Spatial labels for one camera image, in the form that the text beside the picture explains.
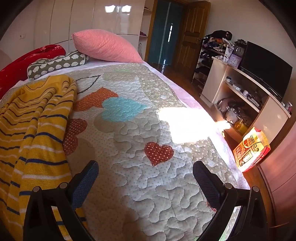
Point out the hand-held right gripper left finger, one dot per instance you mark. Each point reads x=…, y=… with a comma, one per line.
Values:
x=89, y=176

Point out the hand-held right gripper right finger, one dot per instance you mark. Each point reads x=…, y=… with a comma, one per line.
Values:
x=205, y=178

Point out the yellow striped knit sweater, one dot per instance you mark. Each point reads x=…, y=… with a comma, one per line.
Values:
x=34, y=129

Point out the pile of clothes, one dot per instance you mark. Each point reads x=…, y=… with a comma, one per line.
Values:
x=219, y=40

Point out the red and yellow box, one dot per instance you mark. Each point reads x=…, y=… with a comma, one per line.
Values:
x=251, y=150

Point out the patchwork quilted bedspread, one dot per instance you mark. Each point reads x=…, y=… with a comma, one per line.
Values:
x=143, y=185

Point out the yellow bottle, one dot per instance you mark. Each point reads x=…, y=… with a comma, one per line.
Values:
x=241, y=127

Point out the white set-top device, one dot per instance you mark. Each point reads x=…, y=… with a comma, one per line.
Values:
x=233, y=83

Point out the white television cabinet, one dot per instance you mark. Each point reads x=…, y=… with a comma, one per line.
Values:
x=215, y=78

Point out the shoe rack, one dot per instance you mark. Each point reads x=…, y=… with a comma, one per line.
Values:
x=203, y=67

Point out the green patterned pillow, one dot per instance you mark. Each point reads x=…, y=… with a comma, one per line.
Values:
x=55, y=63

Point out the purple alarm clock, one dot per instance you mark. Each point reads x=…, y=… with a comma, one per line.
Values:
x=234, y=60

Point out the black flat television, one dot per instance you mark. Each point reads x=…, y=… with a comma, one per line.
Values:
x=266, y=67

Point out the red blanket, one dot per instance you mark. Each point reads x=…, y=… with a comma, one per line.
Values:
x=20, y=62

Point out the pink ribbed pillow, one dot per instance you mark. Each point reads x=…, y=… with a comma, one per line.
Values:
x=104, y=44

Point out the dark ornate clock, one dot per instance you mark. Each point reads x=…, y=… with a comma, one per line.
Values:
x=240, y=48

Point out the beige round headboard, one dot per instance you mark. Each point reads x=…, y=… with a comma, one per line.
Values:
x=4, y=60

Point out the brown wooden door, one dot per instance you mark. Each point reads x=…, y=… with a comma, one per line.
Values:
x=192, y=27

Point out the glossy white wardrobe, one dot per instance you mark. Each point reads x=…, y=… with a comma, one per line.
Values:
x=92, y=16

